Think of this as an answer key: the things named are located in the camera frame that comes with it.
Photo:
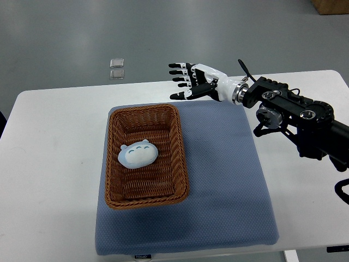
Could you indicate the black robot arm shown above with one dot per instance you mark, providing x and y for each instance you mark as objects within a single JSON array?
[{"x": 308, "y": 123}]

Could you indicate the brown wicker basket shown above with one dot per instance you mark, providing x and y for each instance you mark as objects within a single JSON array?
[{"x": 163, "y": 182}]

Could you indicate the light blue plush toy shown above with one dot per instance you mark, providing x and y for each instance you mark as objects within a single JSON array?
[{"x": 138, "y": 154}]

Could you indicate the blue quilted mat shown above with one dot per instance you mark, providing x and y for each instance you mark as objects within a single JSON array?
[{"x": 228, "y": 204}]

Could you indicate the upper floor metal plate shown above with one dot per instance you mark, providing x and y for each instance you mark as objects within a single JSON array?
[{"x": 117, "y": 63}]

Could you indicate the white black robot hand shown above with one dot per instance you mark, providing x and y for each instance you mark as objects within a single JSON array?
[{"x": 201, "y": 80}]

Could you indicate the black table control panel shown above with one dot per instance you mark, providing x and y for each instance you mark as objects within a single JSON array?
[{"x": 337, "y": 249}]

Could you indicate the cardboard box corner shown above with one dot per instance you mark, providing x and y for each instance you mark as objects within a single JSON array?
[{"x": 331, "y": 7}]

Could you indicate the white table leg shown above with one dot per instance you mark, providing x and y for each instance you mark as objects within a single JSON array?
[{"x": 291, "y": 256}]

